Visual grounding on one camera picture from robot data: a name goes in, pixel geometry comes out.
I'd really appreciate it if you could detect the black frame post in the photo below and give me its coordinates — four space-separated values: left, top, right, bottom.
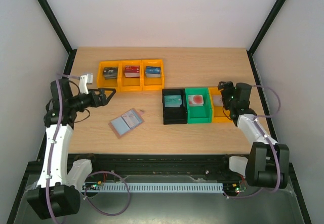
26 0 76 55
247 0 298 55

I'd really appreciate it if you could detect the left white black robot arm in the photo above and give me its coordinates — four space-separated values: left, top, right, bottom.
26 78 116 223

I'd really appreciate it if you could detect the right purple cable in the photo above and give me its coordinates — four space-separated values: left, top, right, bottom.
222 84 282 200

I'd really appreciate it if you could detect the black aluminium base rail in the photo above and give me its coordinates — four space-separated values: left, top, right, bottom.
26 153 297 182

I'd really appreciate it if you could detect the yellow bin far right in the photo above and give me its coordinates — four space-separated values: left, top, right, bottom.
208 87 231 123

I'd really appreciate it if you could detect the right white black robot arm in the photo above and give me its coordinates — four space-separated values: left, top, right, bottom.
218 81 290 191

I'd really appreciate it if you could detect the blue card stack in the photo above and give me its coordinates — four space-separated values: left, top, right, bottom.
144 66 161 78

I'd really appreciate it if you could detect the right black frame post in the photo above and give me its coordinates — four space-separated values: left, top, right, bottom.
247 0 298 55

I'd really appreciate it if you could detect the yellow bin left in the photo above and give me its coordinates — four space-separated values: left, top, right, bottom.
97 60 120 92

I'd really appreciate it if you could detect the black card stack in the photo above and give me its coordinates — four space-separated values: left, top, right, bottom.
103 67 118 80

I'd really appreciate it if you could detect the green bin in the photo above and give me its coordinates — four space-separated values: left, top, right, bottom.
185 87 212 124

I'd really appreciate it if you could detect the white slotted cable duct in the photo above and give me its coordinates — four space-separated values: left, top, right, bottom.
82 183 223 193

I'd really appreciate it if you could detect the teal card stack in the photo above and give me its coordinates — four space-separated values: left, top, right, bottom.
164 95 182 108

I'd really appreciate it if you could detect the left black frame post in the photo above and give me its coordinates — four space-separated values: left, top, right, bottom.
26 0 76 55

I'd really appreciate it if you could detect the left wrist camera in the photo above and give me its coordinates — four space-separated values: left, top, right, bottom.
78 73 93 94

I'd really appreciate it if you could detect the pink card in bin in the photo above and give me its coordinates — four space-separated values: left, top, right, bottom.
212 95 223 107

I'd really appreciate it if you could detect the yellow bin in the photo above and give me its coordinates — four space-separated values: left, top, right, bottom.
120 60 143 92
142 59 165 91
97 60 120 92
208 87 231 123

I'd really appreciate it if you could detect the black bin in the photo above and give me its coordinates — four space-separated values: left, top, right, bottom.
162 88 188 125

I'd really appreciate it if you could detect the red white card stack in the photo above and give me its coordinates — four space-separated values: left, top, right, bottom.
188 95 204 107

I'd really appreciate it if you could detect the pink card holder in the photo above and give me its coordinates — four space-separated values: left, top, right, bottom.
108 108 144 139

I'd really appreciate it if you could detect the yellow bin middle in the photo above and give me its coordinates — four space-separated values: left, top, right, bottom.
120 60 143 92

